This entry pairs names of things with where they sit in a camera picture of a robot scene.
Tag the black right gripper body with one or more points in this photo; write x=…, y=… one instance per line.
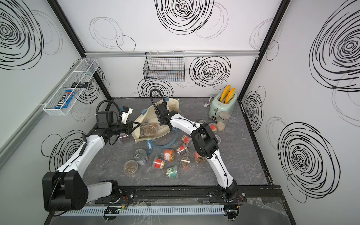
x=161, y=120

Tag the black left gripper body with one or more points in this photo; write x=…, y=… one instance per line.
x=120, y=128

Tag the cream canvas tote bag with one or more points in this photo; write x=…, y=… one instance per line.
x=147, y=117

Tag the clear purple seed jar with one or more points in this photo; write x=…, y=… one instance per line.
x=124, y=138

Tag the red yellow label jar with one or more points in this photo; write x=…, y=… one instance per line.
x=186, y=140

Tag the clear brown seed jar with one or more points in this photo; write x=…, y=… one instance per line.
x=131, y=167

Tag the red label seed jar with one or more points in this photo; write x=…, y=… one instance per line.
x=158, y=163

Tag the orange barcode label jar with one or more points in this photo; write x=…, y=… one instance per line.
x=168, y=155

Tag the red floral label jar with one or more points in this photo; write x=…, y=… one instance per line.
x=182, y=149

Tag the teal green label jar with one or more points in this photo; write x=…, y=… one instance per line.
x=172, y=172

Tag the orange label seed jar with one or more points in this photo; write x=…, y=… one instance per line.
x=199, y=159

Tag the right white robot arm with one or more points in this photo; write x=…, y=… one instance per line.
x=205, y=143

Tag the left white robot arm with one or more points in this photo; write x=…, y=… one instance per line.
x=65, y=190

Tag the blue candy bag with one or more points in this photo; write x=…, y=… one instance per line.
x=65, y=99

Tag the clear empty-looking jar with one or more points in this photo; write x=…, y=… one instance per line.
x=142, y=132

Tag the black small device on shelf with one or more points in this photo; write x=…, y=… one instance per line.
x=80, y=85

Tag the clear plastic cup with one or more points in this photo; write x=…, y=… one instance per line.
x=222, y=120

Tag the mint green toaster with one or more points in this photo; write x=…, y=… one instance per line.
x=217, y=107

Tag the yellow toast slice left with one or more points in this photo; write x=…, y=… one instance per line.
x=225, y=93

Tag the yellow toast slice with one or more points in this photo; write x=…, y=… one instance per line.
x=225, y=93
x=230, y=95

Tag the yellow toast slice right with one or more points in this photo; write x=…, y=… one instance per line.
x=230, y=95

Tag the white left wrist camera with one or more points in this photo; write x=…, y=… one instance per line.
x=125, y=113

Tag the black wire wall basket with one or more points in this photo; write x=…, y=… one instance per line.
x=166, y=66

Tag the white wire wall shelf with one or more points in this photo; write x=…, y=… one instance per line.
x=82, y=71

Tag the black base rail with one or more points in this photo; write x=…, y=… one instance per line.
x=212, y=193

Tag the white slotted cable duct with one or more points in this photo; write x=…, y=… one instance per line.
x=149, y=210

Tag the black aluminium frame post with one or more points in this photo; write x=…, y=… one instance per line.
x=56, y=8

